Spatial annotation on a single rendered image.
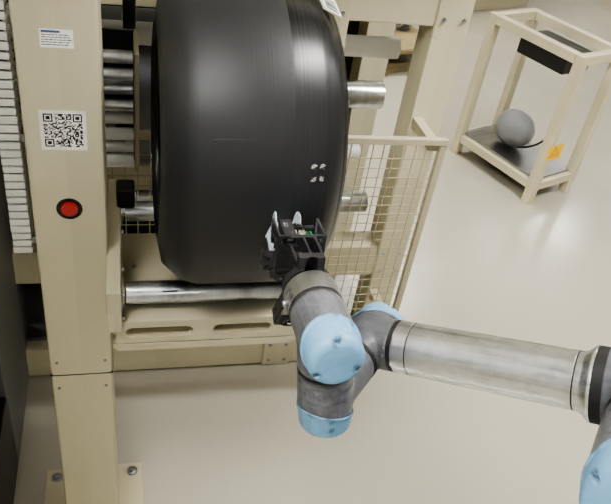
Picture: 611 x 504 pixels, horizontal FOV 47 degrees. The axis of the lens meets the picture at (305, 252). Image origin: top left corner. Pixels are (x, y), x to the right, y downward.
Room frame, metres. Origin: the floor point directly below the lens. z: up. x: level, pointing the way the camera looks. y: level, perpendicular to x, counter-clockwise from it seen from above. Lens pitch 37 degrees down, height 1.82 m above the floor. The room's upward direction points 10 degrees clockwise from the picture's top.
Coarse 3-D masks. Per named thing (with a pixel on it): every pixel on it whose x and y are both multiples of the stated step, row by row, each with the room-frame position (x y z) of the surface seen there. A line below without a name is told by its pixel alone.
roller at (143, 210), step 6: (138, 204) 1.28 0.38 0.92; (144, 204) 1.28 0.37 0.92; (150, 204) 1.28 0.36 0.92; (126, 210) 1.26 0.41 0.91; (132, 210) 1.26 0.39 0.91; (138, 210) 1.27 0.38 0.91; (144, 210) 1.27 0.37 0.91; (150, 210) 1.27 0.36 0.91; (126, 216) 1.25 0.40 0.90; (132, 216) 1.26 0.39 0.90; (138, 216) 1.26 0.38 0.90; (144, 216) 1.26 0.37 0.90; (150, 216) 1.27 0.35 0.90
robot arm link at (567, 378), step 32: (384, 320) 0.75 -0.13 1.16; (384, 352) 0.71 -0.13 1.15; (416, 352) 0.69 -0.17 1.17; (448, 352) 0.68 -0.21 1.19; (480, 352) 0.67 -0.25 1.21; (512, 352) 0.66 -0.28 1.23; (544, 352) 0.66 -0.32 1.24; (576, 352) 0.65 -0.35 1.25; (608, 352) 0.64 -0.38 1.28; (480, 384) 0.65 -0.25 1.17; (512, 384) 0.63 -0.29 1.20; (544, 384) 0.62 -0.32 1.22; (576, 384) 0.61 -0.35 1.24; (608, 384) 0.59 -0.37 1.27
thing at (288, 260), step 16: (272, 224) 0.84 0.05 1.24; (288, 224) 0.84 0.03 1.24; (320, 224) 0.85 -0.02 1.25; (272, 240) 0.83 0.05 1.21; (288, 240) 0.80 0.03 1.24; (304, 240) 0.79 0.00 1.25; (320, 240) 0.83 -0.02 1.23; (272, 256) 0.82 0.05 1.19; (288, 256) 0.80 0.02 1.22; (304, 256) 0.75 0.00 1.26; (320, 256) 0.76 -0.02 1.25; (272, 272) 0.80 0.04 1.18; (288, 272) 0.79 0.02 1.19
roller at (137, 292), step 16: (128, 288) 1.00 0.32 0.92; (144, 288) 1.01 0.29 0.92; (160, 288) 1.02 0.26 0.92; (176, 288) 1.02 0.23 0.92; (192, 288) 1.03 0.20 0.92; (208, 288) 1.04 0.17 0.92; (224, 288) 1.05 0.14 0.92; (240, 288) 1.06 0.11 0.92; (256, 288) 1.07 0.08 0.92; (272, 288) 1.08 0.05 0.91; (128, 304) 0.99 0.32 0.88
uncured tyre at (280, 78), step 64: (192, 0) 1.10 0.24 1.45; (256, 0) 1.13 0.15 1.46; (192, 64) 0.99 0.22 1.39; (256, 64) 1.02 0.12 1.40; (320, 64) 1.06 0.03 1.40; (192, 128) 0.94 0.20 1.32; (256, 128) 0.96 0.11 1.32; (320, 128) 0.99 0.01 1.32; (192, 192) 0.91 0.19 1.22; (256, 192) 0.93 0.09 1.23; (320, 192) 0.97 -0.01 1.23; (192, 256) 0.92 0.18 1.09; (256, 256) 0.94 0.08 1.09
